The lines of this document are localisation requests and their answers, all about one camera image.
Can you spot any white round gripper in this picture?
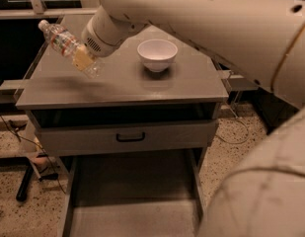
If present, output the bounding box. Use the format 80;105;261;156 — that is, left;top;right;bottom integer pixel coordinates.
72;6;139;71

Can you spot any clear plastic water bottle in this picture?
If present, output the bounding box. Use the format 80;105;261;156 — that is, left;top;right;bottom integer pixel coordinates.
38;20;100;78

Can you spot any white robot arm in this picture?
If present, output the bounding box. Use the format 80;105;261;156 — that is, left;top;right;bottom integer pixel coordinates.
82;0;305;237

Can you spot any grey drawer cabinet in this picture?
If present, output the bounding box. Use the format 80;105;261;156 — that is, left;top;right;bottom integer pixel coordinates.
15;12;229;237

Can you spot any grey top drawer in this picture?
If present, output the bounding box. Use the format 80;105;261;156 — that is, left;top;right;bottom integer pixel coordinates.
36;120;217;156

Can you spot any white ceramic bowl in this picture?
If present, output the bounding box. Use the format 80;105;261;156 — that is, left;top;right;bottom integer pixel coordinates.
137;39;178;72

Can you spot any black cylindrical leg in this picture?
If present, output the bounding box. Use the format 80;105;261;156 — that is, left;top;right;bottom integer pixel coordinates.
16;166;34;202

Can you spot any dark cabinet at right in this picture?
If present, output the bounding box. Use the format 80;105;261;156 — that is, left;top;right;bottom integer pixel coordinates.
252;88;298;134

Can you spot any grey left side bracket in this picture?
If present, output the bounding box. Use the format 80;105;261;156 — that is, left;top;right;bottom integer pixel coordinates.
0;79;29;104

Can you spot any black drawer handle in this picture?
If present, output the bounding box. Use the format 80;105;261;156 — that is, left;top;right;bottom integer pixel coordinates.
115;132;146;143

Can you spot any black floor cable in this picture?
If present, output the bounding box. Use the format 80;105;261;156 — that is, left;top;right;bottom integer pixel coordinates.
0;112;67;195

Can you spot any white power cable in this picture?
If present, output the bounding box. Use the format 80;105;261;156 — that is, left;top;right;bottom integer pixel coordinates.
214;102;251;146

